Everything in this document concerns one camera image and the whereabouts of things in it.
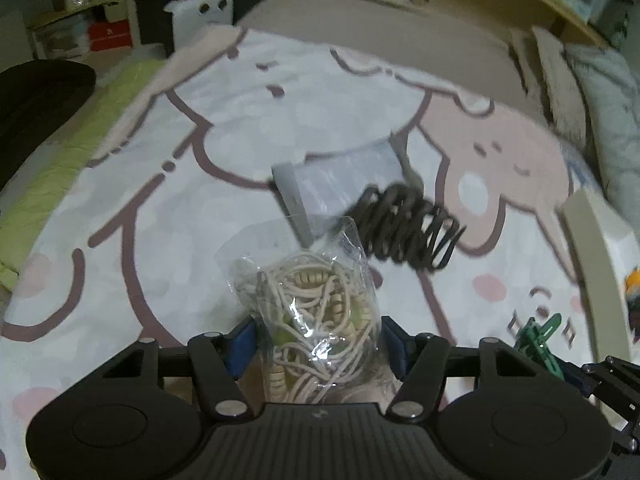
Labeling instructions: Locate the green quilted bedding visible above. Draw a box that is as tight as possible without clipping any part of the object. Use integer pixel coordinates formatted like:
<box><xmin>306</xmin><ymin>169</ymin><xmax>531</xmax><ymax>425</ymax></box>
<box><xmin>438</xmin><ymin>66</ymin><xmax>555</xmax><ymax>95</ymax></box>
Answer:
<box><xmin>1</xmin><ymin>60</ymin><xmax>164</xmax><ymax>292</ymax></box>

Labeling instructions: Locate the pink cartoon bunny blanket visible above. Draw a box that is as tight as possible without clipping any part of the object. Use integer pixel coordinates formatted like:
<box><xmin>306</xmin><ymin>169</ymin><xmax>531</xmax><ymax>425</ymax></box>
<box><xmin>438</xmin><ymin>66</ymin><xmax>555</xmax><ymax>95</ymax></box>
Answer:
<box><xmin>1</xmin><ymin>27</ymin><xmax>593</xmax><ymax>479</ymax></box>

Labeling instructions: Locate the green plastic clip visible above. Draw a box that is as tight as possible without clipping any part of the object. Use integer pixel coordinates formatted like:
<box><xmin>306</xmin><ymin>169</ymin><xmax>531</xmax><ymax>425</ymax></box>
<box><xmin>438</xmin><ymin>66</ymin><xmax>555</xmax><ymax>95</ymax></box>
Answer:
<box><xmin>514</xmin><ymin>313</ymin><xmax>564</xmax><ymax>380</ymax></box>

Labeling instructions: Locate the white device with two holes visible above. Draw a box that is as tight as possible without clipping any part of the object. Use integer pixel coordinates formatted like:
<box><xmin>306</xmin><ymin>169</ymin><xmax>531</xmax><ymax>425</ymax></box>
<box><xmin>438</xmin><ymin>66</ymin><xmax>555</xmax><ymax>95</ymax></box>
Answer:
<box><xmin>164</xmin><ymin>0</ymin><xmax>233</xmax><ymax>51</ymax></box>

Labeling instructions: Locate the grey quilted duvet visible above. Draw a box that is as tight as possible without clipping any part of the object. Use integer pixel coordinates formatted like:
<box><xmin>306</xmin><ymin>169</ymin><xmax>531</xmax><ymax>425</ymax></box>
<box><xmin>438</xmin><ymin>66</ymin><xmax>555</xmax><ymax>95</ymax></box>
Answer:
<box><xmin>565</xmin><ymin>44</ymin><xmax>639</xmax><ymax>230</ymax></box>

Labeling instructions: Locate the yellow toy figure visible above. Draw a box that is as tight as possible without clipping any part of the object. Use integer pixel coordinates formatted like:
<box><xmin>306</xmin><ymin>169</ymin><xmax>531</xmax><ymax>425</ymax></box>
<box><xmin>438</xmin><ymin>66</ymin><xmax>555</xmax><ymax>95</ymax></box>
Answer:
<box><xmin>625</xmin><ymin>268</ymin><xmax>640</xmax><ymax>333</ymax></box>

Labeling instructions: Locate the white shallow tray box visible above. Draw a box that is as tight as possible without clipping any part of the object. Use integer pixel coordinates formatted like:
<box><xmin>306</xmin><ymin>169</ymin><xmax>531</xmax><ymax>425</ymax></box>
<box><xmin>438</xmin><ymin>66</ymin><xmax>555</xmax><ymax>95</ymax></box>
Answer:
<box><xmin>561</xmin><ymin>188</ymin><xmax>639</xmax><ymax>361</ymax></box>

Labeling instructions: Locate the red box on shelf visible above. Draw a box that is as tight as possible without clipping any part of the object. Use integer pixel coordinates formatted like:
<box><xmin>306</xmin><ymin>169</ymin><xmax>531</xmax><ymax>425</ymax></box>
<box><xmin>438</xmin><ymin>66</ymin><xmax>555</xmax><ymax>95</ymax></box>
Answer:
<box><xmin>88</xmin><ymin>20</ymin><xmax>132</xmax><ymax>52</ymax></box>

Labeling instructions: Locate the bag of beige cords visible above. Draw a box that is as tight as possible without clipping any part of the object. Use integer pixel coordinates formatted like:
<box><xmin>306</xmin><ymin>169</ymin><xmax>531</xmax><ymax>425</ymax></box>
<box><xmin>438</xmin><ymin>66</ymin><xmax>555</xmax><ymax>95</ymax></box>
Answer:
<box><xmin>216</xmin><ymin>216</ymin><xmax>383</xmax><ymax>404</ymax></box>

